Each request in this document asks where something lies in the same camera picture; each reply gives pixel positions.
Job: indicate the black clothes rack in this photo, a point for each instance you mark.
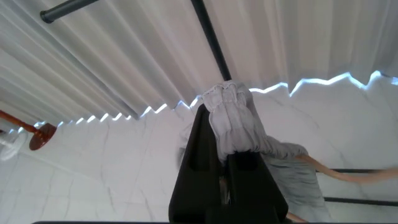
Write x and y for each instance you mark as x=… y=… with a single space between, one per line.
x=214 y=46

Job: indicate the white round object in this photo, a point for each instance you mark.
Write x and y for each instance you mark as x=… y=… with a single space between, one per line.
x=12 y=146

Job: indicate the white curtain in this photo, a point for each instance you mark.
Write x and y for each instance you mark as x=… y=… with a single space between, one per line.
x=124 y=62

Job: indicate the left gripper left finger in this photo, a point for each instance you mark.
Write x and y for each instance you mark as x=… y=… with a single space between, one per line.
x=199 y=177

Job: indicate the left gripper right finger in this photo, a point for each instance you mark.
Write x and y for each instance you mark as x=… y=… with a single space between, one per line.
x=252 y=189

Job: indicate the pink clothes hanger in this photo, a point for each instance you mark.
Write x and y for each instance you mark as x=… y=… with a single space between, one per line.
x=357 y=178

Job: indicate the pale grey shorts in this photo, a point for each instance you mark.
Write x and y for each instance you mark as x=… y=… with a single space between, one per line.
x=233 y=124

